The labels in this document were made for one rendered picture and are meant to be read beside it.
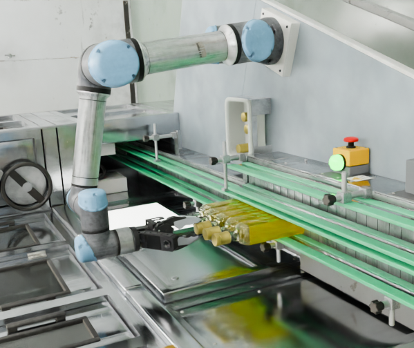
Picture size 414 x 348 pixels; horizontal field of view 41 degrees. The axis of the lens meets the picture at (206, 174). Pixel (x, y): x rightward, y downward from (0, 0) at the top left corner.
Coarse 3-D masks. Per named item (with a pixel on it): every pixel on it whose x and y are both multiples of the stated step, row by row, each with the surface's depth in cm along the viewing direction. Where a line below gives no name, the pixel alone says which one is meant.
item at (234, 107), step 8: (232, 104) 203; (240, 104) 204; (248, 104) 188; (232, 112) 204; (240, 112) 205; (248, 112) 188; (232, 120) 204; (240, 120) 205; (248, 120) 189; (232, 128) 205; (240, 128) 206; (248, 128) 190; (232, 136) 205; (240, 136) 207; (248, 136) 191; (232, 144) 206; (232, 152) 206; (248, 152) 205
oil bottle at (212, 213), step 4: (232, 204) 174; (236, 204) 174; (240, 204) 174; (244, 204) 174; (248, 204) 173; (216, 208) 171; (220, 208) 171; (224, 208) 171; (228, 208) 171; (232, 208) 171; (236, 208) 170; (240, 208) 171; (208, 212) 170; (212, 212) 168; (216, 212) 168; (220, 212) 168; (212, 216) 168; (212, 220) 168
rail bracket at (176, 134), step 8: (144, 136) 237; (152, 136) 239; (160, 136) 241; (168, 136) 242; (176, 136) 243; (176, 144) 245; (176, 152) 246; (184, 152) 249; (192, 152) 248; (160, 160) 242
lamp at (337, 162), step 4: (332, 156) 150; (336, 156) 149; (340, 156) 149; (332, 160) 149; (336, 160) 148; (340, 160) 148; (344, 160) 149; (332, 164) 149; (336, 164) 148; (340, 164) 148; (344, 164) 149; (332, 168) 150; (336, 168) 149; (340, 168) 149
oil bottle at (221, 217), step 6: (234, 210) 168; (240, 210) 168; (246, 210) 168; (252, 210) 167; (258, 210) 167; (216, 216) 165; (222, 216) 163; (228, 216) 163; (234, 216) 163; (222, 222) 162
